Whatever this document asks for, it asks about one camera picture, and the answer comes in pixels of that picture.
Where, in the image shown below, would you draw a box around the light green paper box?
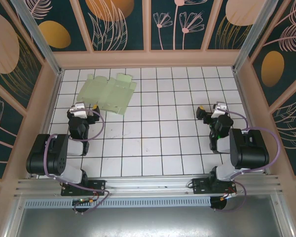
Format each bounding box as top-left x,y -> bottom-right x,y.
76,73 -> 137,116

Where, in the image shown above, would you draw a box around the grey metal sheet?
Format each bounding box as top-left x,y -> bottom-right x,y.
4,195 -> 294,237

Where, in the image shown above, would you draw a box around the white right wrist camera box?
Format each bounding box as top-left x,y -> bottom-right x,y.
211,101 -> 228,119

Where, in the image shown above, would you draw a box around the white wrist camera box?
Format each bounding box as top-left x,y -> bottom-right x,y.
69,102 -> 92,118
211,101 -> 228,119

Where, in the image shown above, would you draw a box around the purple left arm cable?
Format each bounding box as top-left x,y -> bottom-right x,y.
43,110 -> 111,215

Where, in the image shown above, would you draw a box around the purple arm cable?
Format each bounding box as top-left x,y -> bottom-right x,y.
43,110 -> 111,215
213,110 -> 281,213

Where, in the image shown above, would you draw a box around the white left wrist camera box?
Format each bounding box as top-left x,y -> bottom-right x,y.
69,102 -> 92,118

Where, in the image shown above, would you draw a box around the thin aluminium side rail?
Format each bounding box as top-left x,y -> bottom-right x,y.
233,70 -> 271,175
29,70 -> 64,179

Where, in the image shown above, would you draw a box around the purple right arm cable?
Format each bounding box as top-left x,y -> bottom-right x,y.
213,110 -> 281,213

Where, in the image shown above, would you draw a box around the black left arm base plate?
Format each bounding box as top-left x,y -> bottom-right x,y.
61,179 -> 107,197

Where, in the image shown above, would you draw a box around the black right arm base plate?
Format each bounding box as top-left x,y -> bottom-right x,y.
191,177 -> 237,196

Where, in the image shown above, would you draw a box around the red black power wires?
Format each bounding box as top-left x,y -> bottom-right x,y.
73,191 -> 101,206
221,187 -> 237,202

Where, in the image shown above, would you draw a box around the aluminium corner post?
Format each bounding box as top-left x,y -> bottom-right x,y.
11,0 -> 64,76
232,0 -> 271,73

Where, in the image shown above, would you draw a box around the aluminium mounting rail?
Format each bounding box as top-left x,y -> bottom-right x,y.
13,175 -> 284,198

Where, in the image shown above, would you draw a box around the grey slotted cable duct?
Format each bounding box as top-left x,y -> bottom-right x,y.
24,196 -> 212,208

